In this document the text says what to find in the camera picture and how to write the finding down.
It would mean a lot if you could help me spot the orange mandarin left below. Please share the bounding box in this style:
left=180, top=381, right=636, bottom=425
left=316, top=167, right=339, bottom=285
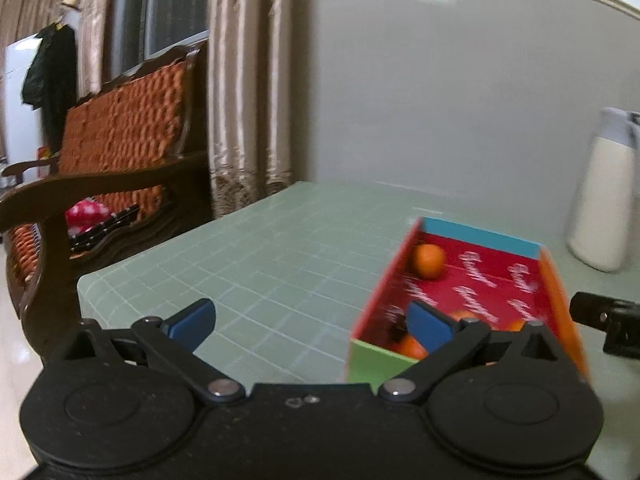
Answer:
left=448, top=310, right=480, bottom=322

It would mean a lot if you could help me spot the orange mandarin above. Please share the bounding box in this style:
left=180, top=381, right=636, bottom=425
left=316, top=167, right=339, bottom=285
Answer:
left=394, top=334, right=428, bottom=361
left=448, top=310, right=480, bottom=322

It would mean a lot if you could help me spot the wooden bench orange cushion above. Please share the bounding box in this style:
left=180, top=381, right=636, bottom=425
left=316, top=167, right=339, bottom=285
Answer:
left=1, top=42, right=213, bottom=358

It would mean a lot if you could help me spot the pink spotted cushion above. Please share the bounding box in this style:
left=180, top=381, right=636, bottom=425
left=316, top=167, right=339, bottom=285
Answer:
left=65, top=200, right=113, bottom=236

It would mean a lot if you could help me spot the mandarin inside box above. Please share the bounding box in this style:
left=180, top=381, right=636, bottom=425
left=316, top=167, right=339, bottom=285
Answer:
left=412, top=244, right=446, bottom=280

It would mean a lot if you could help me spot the colourful cardboard box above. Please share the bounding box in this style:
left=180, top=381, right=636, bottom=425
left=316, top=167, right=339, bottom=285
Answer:
left=346, top=218, right=589, bottom=387

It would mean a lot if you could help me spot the black object at right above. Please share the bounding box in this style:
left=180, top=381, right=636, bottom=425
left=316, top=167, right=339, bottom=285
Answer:
left=570, top=292, right=640, bottom=360

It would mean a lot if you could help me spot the white thermos jug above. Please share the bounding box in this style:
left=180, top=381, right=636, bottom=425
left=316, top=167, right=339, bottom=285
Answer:
left=565, top=107, right=639, bottom=273

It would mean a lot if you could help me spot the green grid table mat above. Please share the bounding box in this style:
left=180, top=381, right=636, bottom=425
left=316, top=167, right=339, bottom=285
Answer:
left=75, top=179, right=640, bottom=480

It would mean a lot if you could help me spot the beige curtain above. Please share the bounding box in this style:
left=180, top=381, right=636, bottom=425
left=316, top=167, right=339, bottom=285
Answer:
left=74, top=0, right=296, bottom=219

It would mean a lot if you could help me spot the dark hanging jacket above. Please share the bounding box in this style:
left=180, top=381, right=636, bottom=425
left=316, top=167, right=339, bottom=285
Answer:
left=22, top=23, right=77, bottom=153

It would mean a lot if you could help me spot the window with dark frame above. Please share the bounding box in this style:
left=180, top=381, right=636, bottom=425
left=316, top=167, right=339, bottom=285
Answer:
left=105, top=0, right=208, bottom=79

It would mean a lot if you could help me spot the orange mandarin middle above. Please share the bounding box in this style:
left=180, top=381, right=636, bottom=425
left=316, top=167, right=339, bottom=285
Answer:
left=394, top=334, right=428, bottom=361

